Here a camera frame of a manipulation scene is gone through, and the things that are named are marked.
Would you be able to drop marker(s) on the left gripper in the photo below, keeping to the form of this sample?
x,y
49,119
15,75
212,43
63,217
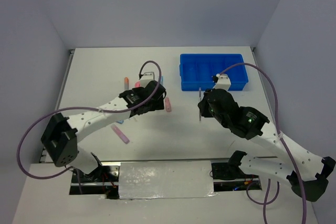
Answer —
x,y
158,105

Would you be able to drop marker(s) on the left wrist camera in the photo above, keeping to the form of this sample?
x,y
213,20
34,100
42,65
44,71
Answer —
x,y
146,78

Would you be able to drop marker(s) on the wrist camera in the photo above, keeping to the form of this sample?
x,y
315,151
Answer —
x,y
221,81
146,78

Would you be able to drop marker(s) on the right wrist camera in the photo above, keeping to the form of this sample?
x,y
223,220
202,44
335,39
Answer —
x,y
221,81

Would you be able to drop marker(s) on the pink purple highlighter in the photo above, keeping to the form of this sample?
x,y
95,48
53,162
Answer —
x,y
120,134

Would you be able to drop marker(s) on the blue plastic compartment tray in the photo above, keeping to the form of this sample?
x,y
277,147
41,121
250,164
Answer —
x,y
197,71

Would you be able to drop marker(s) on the silver foil tape sheet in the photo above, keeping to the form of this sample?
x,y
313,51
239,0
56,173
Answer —
x,y
165,180

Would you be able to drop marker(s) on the orange capped marker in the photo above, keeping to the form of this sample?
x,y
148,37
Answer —
x,y
126,83

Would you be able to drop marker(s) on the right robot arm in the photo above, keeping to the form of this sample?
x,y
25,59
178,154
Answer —
x,y
300,169

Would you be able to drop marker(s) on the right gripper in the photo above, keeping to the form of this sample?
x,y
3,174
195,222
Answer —
x,y
202,106

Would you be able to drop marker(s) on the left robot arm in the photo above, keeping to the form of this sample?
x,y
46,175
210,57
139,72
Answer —
x,y
63,133

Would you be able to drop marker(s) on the purple clear pen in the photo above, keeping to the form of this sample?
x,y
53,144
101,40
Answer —
x,y
199,104

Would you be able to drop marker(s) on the pink lid clip jar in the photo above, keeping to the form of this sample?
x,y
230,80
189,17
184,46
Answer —
x,y
137,84

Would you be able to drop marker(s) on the pink correction tape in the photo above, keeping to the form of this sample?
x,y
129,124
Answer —
x,y
168,107

